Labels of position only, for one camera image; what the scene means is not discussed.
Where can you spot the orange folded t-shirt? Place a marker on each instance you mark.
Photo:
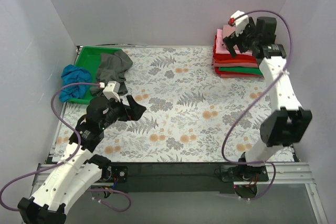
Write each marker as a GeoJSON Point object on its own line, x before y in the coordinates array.
{"type": "Point", "coordinates": [237, 62]}

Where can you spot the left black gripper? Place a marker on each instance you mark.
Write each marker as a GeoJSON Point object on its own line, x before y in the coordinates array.
{"type": "Point", "coordinates": [125, 111]}

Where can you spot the salmon folded t-shirt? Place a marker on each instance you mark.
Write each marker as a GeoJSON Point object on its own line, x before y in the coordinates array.
{"type": "Point", "coordinates": [234, 65]}

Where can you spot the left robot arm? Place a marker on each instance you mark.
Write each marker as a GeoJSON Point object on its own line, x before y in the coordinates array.
{"type": "Point", "coordinates": [79, 167]}

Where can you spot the aluminium frame rail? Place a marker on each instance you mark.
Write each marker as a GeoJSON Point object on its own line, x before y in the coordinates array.
{"type": "Point", "coordinates": [278, 174]}

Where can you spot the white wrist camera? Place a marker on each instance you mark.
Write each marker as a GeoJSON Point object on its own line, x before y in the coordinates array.
{"type": "Point", "coordinates": [239, 20]}
{"type": "Point", "coordinates": [110, 90]}

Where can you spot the grey t-shirt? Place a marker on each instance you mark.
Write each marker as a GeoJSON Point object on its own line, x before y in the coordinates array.
{"type": "Point", "coordinates": [113, 68]}

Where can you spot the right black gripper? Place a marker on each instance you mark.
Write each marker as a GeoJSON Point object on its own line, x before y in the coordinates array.
{"type": "Point", "coordinates": [238, 40]}

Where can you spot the dusty pink printed t-shirt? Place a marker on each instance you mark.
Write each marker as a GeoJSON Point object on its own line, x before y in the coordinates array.
{"type": "Point", "coordinates": [228, 31]}

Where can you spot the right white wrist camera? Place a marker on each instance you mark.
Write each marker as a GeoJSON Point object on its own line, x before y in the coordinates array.
{"type": "Point", "coordinates": [239, 20]}

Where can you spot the blue crumpled t-shirt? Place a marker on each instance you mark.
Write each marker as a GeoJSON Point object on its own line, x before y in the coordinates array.
{"type": "Point", "coordinates": [72, 74]}

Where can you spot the green folded t-shirt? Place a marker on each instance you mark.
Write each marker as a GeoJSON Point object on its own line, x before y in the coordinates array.
{"type": "Point", "coordinates": [244, 70]}

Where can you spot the light pink folded t-shirt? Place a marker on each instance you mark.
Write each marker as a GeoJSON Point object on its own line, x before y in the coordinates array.
{"type": "Point", "coordinates": [219, 47]}

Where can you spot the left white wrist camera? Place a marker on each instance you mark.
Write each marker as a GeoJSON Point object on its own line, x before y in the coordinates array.
{"type": "Point", "coordinates": [110, 90]}

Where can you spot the bottom pink folded t-shirt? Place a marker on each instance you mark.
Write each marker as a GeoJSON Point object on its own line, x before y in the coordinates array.
{"type": "Point", "coordinates": [240, 75]}

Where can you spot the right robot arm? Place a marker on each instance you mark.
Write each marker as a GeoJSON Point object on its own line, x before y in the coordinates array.
{"type": "Point", "coordinates": [289, 120]}

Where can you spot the green plastic tray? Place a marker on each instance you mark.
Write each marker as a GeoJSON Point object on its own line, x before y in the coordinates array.
{"type": "Point", "coordinates": [90, 59]}

